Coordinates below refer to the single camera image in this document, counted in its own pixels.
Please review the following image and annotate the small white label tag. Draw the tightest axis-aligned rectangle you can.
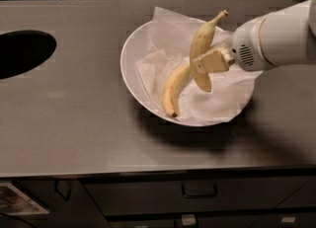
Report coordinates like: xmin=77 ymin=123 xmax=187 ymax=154
xmin=281 ymin=217 xmax=295 ymax=224

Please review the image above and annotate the small yellow banana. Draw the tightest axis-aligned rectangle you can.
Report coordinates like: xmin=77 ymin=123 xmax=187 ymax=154
xmin=162 ymin=64 xmax=191 ymax=117

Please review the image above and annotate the black round sink hole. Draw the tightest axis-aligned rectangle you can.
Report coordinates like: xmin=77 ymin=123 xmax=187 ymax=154
xmin=0 ymin=30 xmax=57 ymax=79

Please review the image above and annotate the black cabinet door handle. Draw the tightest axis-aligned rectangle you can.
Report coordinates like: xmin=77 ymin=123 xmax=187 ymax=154
xmin=54 ymin=180 xmax=72 ymax=201

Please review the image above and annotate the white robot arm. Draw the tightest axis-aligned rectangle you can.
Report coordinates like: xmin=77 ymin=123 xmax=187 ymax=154
xmin=192 ymin=0 xmax=316 ymax=74

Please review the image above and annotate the paper sheet on cabinet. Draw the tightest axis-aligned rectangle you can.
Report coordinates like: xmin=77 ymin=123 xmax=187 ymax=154
xmin=0 ymin=182 xmax=49 ymax=216

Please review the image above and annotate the grey drawer front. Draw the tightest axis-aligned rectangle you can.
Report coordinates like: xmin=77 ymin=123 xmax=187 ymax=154
xmin=84 ymin=177 xmax=312 ymax=216

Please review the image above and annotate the large yellow banana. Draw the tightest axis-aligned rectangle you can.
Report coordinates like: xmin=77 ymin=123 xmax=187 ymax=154
xmin=190 ymin=10 xmax=228 ymax=93

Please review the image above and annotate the white crumpled paper sheet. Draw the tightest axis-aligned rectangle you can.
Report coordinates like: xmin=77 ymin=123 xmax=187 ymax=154
xmin=134 ymin=6 xmax=265 ymax=123

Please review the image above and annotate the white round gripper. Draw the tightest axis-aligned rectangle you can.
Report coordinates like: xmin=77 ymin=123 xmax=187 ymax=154
xmin=192 ymin=14 xmax=277 ymax=73

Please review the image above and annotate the black drawer handle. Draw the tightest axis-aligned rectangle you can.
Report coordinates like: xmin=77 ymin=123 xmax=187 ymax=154
xmin=181 ymin=182 xmax=218 ymax=199

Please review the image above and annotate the white bowl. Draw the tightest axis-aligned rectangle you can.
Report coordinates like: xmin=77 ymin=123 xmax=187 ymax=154
xmin=119 ymin=20 xmax=256 ymax=128

